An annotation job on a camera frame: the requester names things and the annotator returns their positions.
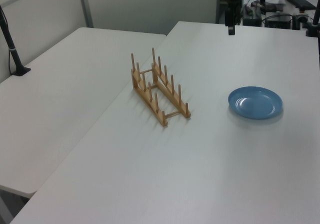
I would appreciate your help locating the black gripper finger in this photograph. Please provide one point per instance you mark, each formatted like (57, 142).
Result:
(231, 30)

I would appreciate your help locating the wooden plate rack with pegs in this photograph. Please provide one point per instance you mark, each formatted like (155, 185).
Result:
(160, 96)

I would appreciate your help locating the blue round plate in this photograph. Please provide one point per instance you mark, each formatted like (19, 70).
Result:
(255, 106)

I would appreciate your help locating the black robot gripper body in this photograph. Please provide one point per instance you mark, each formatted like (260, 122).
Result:
(232, 15)

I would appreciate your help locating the black electronics box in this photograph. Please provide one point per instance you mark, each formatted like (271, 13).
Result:
(252, 15)

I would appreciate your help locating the black flat device box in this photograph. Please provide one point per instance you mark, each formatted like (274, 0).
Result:
(278, 20)

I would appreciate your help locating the black camera pole with foot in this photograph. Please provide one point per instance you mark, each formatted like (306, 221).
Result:
(11, 47)

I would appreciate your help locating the grey partition frame post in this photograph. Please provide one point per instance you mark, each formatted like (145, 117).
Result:
(85, 4)

